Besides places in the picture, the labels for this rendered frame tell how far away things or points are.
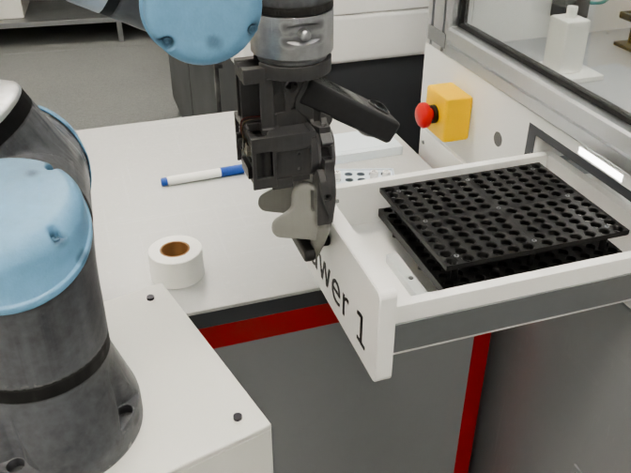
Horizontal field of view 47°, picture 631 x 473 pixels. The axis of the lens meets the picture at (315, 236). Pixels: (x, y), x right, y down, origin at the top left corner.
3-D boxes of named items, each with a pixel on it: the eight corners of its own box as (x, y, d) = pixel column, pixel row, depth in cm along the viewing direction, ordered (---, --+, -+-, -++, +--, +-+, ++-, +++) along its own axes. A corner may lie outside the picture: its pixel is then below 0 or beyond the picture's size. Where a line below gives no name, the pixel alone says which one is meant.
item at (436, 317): (386, 358, 71) (389, 310, 68) (306, 229, 92) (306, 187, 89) (712, 283, 82) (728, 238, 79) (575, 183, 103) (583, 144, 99)
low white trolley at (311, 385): (161, 668, 127) (90, 332, 86) (125, 418, 176) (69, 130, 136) (459, 572, 142) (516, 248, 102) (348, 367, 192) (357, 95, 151)
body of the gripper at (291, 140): (237, 163, 74) (228, 48, 68) (316, 152, 76) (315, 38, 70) (255, 198, 68) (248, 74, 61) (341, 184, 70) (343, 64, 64)
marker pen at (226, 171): (162, 189, 117) (161, 179, 116) (161, 184, 118) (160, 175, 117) (245, 175, 121) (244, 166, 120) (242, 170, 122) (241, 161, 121)
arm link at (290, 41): (317, -8, 67) (348, 15, 61) (317, 41, 70) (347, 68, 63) (239, -1, 66) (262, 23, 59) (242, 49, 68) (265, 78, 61)
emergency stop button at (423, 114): (423, 132, 112) (424, 108, 110) (411, 123, 115) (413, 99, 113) (439, 129, 113) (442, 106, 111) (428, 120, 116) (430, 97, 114)
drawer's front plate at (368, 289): (375, 385, 70) (380, 294, 64) (289, 235, 94) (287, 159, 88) (391, 381, 71) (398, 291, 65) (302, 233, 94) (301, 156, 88)
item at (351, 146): (334, 164, 124) (334, 156, 123) (317, 144, 131) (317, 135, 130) (402, 154, 127) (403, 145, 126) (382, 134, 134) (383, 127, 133)
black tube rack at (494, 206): (440, 316, 77) (446, 266, 73) (377, 233, 91) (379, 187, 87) (616, 278, 82) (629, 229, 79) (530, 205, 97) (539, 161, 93)
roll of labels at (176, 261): (142, 271, 97) (137, 246, 95) (187, 253, 100) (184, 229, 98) (167, 296, 92) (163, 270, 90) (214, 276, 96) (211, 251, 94)
